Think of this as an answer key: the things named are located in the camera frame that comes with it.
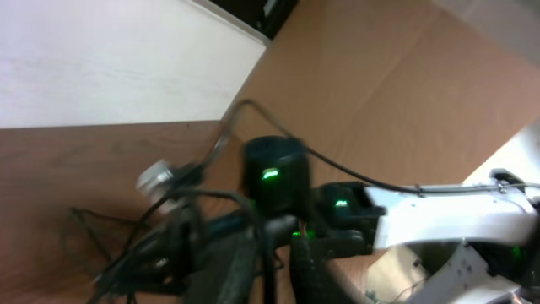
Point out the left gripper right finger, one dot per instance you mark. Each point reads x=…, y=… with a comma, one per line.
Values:
x=313, y=281

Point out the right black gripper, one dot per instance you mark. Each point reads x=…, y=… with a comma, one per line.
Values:
x=163, y=260

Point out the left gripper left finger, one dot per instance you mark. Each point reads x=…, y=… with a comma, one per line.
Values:
x=227, y=276

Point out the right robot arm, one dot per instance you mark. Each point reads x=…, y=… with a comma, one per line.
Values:
x=495, y=226

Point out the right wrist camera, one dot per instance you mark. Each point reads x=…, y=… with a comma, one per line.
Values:
x=162, y=177

